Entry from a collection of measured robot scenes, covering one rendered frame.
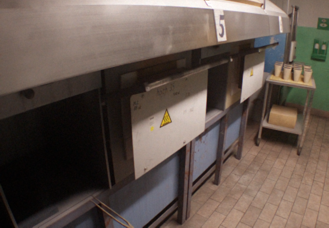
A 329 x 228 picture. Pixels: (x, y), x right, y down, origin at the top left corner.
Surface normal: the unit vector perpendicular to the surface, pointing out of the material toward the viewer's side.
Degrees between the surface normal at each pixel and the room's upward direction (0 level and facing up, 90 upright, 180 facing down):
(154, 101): 90
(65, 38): 80
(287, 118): 90
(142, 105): 90
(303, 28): 90
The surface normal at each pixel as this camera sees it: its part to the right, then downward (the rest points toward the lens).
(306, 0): -0.61, 0.28
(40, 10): 0.78, 0.04
